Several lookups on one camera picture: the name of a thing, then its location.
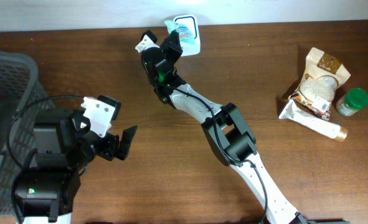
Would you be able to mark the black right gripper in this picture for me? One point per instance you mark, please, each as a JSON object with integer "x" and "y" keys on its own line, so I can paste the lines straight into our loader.
{"x": 170, "y": 48}

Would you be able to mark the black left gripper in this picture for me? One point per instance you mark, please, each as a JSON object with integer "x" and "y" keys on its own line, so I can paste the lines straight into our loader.
{"x": 111, "y": 150}

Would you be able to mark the teal wipes packet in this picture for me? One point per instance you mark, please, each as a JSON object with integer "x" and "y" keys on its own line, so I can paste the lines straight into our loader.
{"x": 185, "y": 34}

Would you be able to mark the white bamboo print tube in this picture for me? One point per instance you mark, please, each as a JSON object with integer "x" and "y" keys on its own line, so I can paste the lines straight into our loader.
{"x": 333, "y": 131}

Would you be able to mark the beige snack bag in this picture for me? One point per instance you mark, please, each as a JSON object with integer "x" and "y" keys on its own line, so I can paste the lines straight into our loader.
{"x": 322, "y": 76}

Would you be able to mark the green lidded jar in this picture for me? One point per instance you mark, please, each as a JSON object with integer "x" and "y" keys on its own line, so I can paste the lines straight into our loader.
{"x": 353, "y": 101}

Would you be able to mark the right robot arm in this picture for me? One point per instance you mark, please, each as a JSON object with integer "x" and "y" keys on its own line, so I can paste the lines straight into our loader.
{"x": 228, "y": 134}

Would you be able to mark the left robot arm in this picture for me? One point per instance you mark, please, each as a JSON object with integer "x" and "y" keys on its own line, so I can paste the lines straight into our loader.
{"x": 44, "y": 191}

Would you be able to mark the white barcode scanner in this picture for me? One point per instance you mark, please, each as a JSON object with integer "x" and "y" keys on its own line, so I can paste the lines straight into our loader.
{"x": 191, "y": 22}

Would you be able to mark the grey plastic basket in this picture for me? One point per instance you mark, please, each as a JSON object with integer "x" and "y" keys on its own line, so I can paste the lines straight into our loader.
{"x": 19, "y": 85}

